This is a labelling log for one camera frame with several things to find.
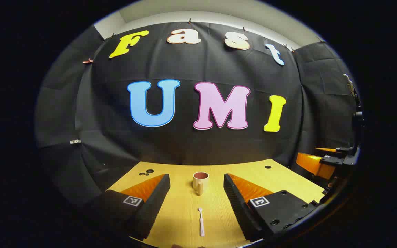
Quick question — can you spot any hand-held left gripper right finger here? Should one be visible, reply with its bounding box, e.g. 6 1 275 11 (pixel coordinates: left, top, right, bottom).
223 173 319 242

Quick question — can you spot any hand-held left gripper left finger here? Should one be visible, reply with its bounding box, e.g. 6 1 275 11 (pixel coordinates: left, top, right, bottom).
81 173 171 241

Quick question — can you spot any beige cup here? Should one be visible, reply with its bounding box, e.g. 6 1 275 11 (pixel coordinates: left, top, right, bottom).
193 172 210 196

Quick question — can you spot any pink toothbrush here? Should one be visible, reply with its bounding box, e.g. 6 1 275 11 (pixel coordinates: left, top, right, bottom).
198 207 205 237

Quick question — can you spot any wooden desktop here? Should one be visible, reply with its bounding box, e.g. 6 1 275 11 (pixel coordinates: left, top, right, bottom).
107 158 326 248

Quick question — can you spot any black backdrop cloth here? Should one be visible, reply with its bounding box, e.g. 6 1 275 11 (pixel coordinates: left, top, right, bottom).
35 21 361 207

